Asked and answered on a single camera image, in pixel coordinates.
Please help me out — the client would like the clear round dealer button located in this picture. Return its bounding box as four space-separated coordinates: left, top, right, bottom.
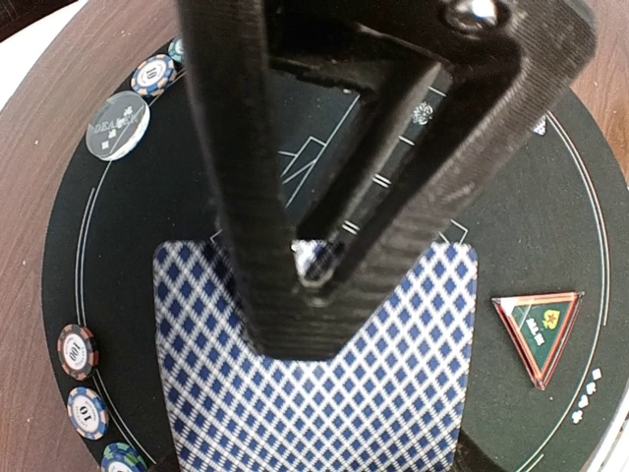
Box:
85 90 150 162

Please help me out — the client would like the blue playing card deck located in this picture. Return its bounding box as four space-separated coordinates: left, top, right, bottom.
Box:
153 241 478 471

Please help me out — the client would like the red chip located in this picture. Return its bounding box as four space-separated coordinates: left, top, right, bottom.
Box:
57 324 99 382

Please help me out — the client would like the red black triangle marker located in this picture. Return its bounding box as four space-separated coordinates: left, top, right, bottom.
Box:
491 291 585 390

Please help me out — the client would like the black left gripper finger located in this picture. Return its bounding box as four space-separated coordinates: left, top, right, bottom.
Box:
178 1 597 360

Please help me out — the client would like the green poker chip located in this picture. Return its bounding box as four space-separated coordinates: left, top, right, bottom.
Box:
100 442 147 472

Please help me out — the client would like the round black poker mat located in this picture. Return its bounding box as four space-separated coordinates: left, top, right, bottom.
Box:
41 36 629 472

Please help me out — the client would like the blue white chip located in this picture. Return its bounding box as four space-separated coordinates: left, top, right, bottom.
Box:
131 54 177 97
66 386 109 441

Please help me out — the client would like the single blue playing card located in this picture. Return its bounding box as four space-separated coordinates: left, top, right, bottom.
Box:
533 115 547 136

